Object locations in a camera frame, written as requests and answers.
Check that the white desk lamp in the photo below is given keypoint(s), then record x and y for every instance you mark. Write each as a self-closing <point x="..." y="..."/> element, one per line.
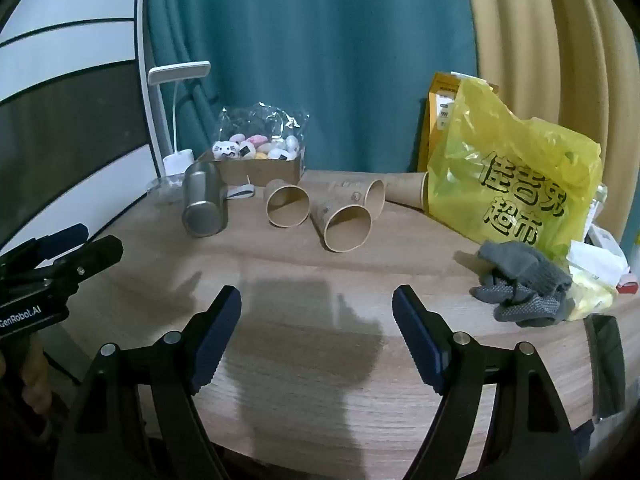
<point x="159" y="110"/>

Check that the small red packet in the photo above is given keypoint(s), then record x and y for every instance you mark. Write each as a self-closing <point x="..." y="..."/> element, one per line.
<point x="629" y="286"/>

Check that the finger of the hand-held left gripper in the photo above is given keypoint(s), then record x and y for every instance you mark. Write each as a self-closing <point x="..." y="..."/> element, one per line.
<point x="92" y="256"/>
<point x="65" y="237"/>

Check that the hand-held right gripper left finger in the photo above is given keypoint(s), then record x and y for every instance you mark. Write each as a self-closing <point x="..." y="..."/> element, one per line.
<point x="217" y="332"/>

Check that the orange cardboard package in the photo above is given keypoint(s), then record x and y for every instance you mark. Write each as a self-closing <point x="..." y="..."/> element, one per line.
<point x="440" y="110"/>

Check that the cardboard box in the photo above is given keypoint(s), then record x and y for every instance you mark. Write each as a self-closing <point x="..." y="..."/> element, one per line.
<point x="260" y="174"/>

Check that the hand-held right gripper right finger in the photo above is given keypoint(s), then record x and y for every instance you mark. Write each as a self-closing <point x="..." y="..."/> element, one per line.
<point x="417" y="332"/>

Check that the brown paper cup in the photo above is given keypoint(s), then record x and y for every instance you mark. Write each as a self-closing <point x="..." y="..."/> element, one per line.
<point x="405" y="188"/>
<point x="287" y="205"/>
<point x="330" y="210"/>
<point x="375" y="199"/>

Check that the teal curtain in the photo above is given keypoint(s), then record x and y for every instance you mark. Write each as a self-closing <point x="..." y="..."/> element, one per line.
<point x="325" y="60"/>

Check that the yellow plastic shopping bag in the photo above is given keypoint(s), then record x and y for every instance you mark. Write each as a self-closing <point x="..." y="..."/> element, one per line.
<point x="500" y="135"/>

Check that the pile of small toy figures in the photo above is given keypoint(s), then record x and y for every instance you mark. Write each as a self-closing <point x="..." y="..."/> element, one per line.
<point x="250" y="149"/>

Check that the clear plastic bag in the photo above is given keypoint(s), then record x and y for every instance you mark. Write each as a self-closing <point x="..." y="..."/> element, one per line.
<point x="250" y="120"/>

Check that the white tissue pack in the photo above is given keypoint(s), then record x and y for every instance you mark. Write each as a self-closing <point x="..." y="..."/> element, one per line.
<point x="600" y="255"/>

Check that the person's left hand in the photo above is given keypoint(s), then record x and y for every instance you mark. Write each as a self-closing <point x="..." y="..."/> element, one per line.
<point x="35" y="370"/>

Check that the grey knit glove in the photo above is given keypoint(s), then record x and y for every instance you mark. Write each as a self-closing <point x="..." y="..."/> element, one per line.
<point x="525" y="308"/>
<point x="520" y="260"/>

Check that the stainless steel tumbler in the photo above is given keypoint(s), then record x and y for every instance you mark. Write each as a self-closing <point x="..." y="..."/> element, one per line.
<point x="202" y="190"/>

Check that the yellow plastic packet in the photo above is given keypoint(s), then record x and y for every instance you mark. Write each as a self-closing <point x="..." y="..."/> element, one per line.
<point x="595" y="299"/>

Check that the beige curtain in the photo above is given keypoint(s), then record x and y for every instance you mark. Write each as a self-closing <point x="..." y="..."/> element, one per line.
<point x="550" y="35"/>

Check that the black smartphone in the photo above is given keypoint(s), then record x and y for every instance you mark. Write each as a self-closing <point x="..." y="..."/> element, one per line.
<point x="607" y="360"/>

